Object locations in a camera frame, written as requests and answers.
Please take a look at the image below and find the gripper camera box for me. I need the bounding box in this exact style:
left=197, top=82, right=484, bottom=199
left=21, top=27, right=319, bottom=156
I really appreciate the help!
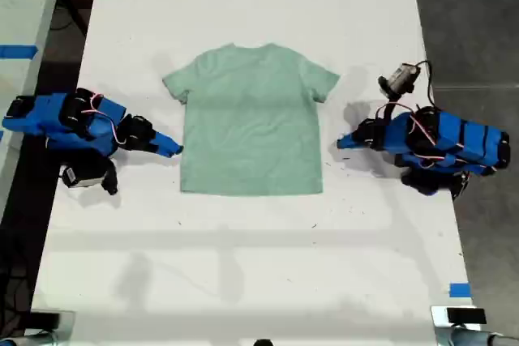
left=59, top=164, right=109, bottom=190
left=388, top=62, right=422, bottom=95

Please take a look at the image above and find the grey metal pipe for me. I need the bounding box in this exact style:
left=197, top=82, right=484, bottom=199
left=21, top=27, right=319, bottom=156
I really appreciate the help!
left=435, top=326, right=519, bottom=346
left=0, top=331, right=58, bottom=346

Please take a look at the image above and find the camera black stalk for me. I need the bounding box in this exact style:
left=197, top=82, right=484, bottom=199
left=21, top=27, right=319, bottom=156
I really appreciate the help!
left=377, top=75, right=402, bottom=125
left=98, top=156, right=120, bottom=196

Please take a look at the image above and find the short blue tape strip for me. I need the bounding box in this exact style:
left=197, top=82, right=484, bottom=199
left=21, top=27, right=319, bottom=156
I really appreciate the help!
left=448, top=282, right=473, bottom=298

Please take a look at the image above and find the camera black cable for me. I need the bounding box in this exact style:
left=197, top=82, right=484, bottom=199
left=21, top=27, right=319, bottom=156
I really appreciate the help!
left=416, top=60, right=437, bottom=111

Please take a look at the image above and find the white mounting plate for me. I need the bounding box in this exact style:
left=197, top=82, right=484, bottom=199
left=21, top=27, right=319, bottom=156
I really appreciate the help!
left=430, top=305, right=488, bottom=329

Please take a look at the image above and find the small black box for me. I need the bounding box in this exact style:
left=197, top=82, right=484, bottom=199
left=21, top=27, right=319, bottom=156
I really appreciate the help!
left=445, top=307, right=487, bottom=326
left=28, top=311, right=62, bottom=328

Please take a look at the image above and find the pale green T-shirt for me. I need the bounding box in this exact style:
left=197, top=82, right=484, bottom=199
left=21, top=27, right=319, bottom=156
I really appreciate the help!
left=161, top=41, right=341, bottom=197

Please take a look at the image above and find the dark floor cable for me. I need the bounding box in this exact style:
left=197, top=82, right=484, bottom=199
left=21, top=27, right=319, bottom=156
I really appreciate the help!
left=50, top=0, right=89, bottom=37

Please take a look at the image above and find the long blue tape strip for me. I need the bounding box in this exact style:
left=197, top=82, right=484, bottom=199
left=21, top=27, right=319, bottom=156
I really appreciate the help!
left=0, top=44, right=40, bottom=59

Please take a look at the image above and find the white side table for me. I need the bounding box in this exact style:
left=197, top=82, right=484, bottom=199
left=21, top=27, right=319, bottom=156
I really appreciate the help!
left=0, top=0, right=69, bottom=213

